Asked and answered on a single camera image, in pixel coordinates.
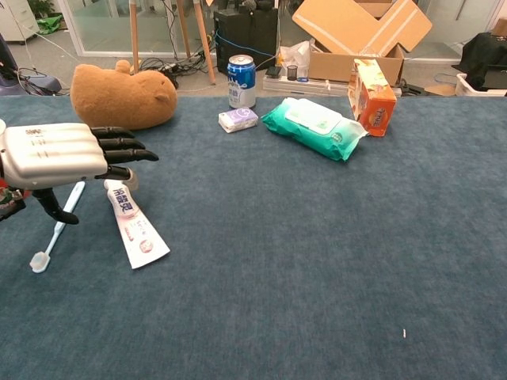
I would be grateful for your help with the black mesh pen holder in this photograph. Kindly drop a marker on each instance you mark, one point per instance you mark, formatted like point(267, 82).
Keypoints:
point(292, 73)

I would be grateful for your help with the small purple tissue pack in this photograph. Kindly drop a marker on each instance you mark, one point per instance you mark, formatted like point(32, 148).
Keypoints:
point(237, 120)

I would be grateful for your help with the white cabinet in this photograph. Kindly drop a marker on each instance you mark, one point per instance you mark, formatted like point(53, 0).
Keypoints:
point(16, 20)

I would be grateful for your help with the green wet wipes pack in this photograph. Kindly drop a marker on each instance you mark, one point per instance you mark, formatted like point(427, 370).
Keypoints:
point(313, 128)

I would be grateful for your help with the black computer tower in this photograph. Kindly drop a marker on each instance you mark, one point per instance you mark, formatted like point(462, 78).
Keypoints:
point(245, 35)

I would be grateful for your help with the orange cardboard snack box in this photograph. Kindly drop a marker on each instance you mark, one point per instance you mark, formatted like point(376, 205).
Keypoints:
point(374, 107)

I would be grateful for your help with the green bag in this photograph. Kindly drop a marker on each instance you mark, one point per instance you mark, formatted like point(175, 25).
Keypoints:
point(49, 24)

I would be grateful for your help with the wooden easel legs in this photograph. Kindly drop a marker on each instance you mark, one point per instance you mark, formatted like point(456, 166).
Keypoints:
point(204, 39)

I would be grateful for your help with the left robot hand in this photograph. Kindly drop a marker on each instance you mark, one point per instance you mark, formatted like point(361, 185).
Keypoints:
point(51, 154)

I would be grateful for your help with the red paper noodle cup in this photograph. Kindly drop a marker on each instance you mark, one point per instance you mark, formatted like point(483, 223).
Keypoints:
point(10, 202)

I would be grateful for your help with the brown capybara plush toy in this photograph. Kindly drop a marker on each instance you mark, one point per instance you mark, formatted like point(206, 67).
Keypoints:
point(123, 99)

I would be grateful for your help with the white toothpaste tube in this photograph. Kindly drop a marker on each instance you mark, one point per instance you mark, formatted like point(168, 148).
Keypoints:
point(136, 233)

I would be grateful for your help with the flat brown cardboard piece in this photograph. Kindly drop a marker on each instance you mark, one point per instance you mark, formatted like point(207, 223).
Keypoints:
point(439, 90)

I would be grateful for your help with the blue and white drink can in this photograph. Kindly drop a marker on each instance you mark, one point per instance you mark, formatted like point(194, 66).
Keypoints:
point(241, 83)

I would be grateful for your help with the light blue toothbrush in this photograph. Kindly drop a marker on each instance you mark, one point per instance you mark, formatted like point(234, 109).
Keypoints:
point(47, 247)

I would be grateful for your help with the black metal bracket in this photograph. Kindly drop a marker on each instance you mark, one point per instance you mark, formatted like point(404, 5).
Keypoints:
point(412, 89)

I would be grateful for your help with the small black device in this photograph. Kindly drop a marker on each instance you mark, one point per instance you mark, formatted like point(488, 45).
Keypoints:
point(273, 71)

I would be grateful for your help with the green potted plant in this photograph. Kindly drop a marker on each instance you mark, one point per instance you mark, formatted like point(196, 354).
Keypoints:
point(41, 7)

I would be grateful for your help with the open brown cardboard box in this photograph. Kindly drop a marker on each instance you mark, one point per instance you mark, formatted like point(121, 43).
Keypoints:
point(356, 23)

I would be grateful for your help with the white plastic bag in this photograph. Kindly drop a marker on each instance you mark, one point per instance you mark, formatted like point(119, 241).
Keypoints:
point(295, 53)

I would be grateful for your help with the blue table cloth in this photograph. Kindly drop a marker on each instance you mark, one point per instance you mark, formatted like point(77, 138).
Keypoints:
point(277, 257)

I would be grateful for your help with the dark blue machine body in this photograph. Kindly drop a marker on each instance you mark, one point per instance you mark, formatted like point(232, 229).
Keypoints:
point(43, 83)

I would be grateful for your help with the white plastic crate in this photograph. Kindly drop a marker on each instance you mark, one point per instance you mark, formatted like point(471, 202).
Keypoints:
point(467, 87)

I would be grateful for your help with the black cloth covered object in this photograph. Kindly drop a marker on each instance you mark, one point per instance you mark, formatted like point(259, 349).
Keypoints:
point(483, 51)

